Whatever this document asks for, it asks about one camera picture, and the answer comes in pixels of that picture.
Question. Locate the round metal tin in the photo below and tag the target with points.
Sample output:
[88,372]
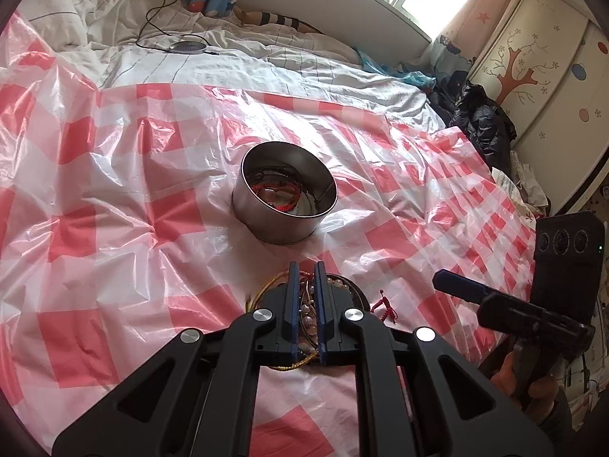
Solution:
[276,223]

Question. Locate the red tassel charm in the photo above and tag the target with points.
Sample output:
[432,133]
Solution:
[384,303]

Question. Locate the person's right hand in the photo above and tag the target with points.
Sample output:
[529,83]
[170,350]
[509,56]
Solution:
[535,390]

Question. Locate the black jacket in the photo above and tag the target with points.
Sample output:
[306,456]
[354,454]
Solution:
[480,119]

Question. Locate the white striped quilt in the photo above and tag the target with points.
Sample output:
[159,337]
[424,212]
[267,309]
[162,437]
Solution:
[285,66]

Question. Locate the striped plush toy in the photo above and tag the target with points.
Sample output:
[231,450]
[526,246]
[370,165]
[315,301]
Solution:
[280,20]

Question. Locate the person's right forearm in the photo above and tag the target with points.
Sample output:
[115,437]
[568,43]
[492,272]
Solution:
[566,433]

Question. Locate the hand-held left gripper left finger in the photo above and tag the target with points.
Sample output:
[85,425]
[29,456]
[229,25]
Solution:
[293,309]

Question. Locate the blue plastic bag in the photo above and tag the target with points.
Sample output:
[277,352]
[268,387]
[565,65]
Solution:
[414,77]

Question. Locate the red white checkered plastic sheet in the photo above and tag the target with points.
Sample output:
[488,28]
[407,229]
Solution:
[142,200]

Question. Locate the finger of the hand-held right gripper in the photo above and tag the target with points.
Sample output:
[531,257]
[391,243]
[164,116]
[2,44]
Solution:
[459,285]
[528,321]

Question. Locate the round grey device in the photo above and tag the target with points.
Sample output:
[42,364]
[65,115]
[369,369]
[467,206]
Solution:
[188,47]

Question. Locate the tree printed wardrobe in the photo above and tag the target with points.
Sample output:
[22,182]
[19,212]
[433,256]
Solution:
[561,81]

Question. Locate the pale star printed curtain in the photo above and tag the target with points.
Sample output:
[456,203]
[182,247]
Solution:
[476,19]

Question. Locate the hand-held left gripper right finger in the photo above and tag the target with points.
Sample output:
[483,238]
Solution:
[319,309]

